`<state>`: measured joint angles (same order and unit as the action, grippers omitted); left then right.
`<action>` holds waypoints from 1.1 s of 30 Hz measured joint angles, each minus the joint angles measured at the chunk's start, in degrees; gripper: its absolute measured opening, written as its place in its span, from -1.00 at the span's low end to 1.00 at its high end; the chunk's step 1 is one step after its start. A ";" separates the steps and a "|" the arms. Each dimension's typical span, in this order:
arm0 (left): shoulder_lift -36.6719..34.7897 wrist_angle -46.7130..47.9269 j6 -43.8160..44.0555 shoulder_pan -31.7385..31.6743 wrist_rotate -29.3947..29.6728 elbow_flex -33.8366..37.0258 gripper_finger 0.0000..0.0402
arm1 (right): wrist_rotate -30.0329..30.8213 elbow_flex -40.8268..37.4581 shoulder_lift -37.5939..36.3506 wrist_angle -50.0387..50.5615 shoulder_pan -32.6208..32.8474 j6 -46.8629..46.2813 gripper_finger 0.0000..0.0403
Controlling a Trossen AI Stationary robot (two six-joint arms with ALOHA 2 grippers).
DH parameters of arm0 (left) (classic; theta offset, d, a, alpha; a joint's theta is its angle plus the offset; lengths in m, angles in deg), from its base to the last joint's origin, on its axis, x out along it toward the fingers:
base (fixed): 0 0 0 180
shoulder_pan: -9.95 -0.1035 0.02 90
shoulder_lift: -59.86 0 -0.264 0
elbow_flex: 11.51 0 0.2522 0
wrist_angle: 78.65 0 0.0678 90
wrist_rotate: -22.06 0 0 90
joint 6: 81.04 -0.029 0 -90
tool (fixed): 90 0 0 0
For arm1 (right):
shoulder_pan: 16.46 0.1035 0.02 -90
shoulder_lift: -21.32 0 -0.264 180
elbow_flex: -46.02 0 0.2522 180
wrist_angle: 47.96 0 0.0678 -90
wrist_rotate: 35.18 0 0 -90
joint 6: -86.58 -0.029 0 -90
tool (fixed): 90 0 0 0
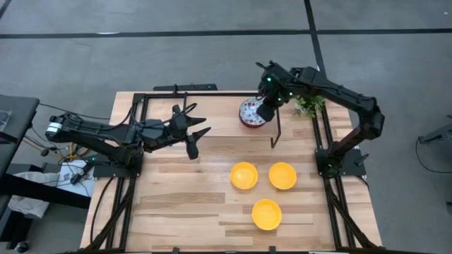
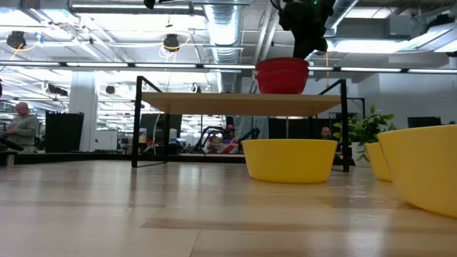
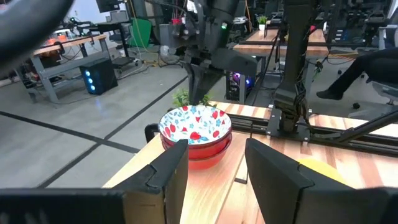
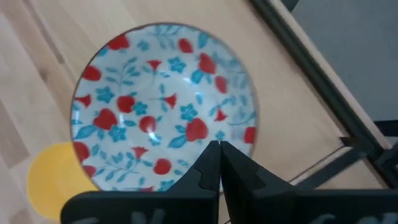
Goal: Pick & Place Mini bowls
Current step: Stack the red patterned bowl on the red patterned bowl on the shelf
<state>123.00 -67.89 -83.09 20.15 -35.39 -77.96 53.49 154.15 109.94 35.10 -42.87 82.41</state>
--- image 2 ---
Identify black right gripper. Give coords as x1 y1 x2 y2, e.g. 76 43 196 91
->
278 0 336 60

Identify red floral ceramic bowl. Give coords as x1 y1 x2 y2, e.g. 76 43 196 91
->
254 68 310 76
255 57 310 71

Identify red bowls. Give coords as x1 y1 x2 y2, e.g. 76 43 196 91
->
255 73 309 95

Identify yellow plastic bowl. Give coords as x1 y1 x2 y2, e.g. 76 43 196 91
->
364 141 393 182
376 124 457 219
241 138 338 184

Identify long ceiling light bar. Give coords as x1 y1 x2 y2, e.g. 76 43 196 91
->
0 61 457 74

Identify black room partition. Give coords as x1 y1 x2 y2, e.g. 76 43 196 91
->
45 111 85 153
268 117 311 141

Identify person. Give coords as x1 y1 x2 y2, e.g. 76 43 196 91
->
319 126 340 142
213 124 239 155
2 101 40 155

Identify wooden shelf with black legs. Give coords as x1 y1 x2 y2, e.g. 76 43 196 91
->
131 74 351 173

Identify green plant in white pot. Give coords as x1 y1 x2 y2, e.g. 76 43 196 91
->
332 104 397 168

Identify white building column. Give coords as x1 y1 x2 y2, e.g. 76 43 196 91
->
69 71 99 153

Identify black computer monitor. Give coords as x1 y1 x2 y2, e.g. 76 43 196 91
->
407 116 442 129

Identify round silver ceiling duct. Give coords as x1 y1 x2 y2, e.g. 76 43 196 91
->
203 3 247 64
323 0 360 29

